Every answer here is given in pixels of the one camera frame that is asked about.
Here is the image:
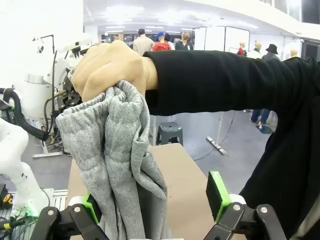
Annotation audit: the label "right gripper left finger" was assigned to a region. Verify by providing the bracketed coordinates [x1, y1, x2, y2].
[29, 191, 106, 240]

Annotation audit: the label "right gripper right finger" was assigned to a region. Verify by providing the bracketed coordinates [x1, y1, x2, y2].
[202, 170, 287, 240]

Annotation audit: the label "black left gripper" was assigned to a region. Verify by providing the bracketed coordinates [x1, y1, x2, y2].
[56, 73, 82, 109]

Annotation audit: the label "grey training pants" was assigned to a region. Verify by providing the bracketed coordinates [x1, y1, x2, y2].
[55, 79, 173, 240]

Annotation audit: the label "person's right forearm black sleeve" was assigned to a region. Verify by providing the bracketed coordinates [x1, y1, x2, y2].
[142, 49, 238, 117]

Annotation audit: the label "person's right hand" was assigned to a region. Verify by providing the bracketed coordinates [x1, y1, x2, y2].
[71, 39, 159, 102]

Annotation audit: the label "thin black stand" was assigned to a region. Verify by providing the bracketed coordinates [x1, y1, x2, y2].
[32, 34, 56, 136]

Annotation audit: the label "yellow black tape measure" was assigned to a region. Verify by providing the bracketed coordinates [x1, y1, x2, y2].
[1, 193, 14, 210]

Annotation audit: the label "white power strip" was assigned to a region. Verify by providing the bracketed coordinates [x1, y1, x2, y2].
[206, 136, 230, 158]

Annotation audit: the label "person in black cardigan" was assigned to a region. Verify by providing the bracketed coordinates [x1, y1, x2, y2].
[224, 51, 320, 240]

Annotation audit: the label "man in beige jacket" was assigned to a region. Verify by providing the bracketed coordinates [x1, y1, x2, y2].
[132, 28, 155, 57]

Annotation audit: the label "grey plastic stool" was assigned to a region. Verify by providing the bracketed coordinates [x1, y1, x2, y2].
[156, 122, 184, 147]

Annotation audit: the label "mannequin legs in blue jeans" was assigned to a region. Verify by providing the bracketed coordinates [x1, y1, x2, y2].
[249, 108, 271, 129]

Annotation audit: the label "blue cap red shirt figure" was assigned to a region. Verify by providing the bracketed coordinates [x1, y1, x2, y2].
[152, 31, 176, 52]

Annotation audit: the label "person in dark top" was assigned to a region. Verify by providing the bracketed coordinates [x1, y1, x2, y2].
[174, 31, 195, 51]

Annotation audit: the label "mannequin with black hat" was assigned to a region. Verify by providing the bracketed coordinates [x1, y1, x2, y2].
[261, 43, 281, 62]

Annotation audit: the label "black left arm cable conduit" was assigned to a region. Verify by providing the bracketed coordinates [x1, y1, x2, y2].
[0, 87, 49, 141]

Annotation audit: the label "white partition panel black frame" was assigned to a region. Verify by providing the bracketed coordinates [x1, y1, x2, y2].
[224, 25, 251, 52]

